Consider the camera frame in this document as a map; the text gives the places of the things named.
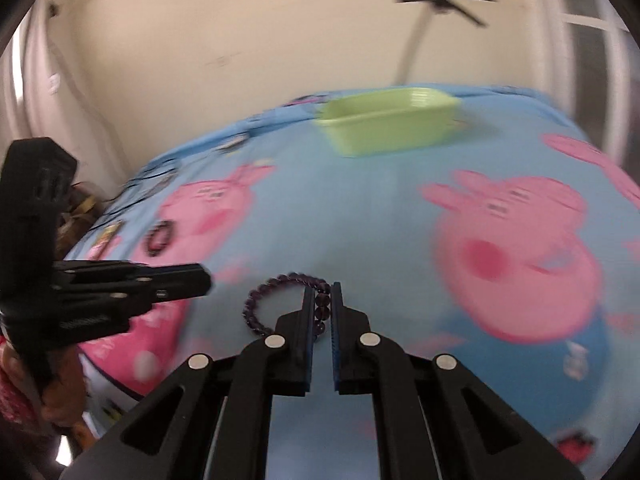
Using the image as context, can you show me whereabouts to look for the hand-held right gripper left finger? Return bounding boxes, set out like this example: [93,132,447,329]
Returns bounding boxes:
[61,285,317,480]

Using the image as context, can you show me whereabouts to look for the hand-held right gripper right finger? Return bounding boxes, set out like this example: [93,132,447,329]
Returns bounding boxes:
[330,281,587,480]

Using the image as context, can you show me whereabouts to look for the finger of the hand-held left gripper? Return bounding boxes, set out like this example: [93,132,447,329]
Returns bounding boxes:
[56,287,168,322]
[52,261,214,298]

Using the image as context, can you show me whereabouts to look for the dark bead bracelet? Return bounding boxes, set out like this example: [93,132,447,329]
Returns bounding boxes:
[145,219,176,257]

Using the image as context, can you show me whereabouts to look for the purple bead bracelet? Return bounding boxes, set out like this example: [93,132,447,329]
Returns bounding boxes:
[243,272,334,337]

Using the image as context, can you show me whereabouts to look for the green plastic basket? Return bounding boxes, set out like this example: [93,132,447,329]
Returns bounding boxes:
[314,87,464,159]

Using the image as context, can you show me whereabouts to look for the person's left hand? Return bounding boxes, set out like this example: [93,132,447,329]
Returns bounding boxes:
[39,344,90,423]

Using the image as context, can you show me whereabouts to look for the smartphone with lit screen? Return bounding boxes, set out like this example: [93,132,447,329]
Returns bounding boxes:
[89,220,124,262]

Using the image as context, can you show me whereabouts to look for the blue printed blanket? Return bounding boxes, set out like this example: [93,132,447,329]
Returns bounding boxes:
[65,84,640,480]

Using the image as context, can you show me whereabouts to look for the black cables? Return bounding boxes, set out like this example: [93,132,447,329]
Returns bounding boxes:
[97,156,182,213]

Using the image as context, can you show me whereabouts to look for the grey wall cable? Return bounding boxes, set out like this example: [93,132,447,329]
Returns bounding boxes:
[394,9,437,87]

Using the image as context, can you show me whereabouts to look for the white window frame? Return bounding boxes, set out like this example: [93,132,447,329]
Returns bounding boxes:
[520,0,640,173]

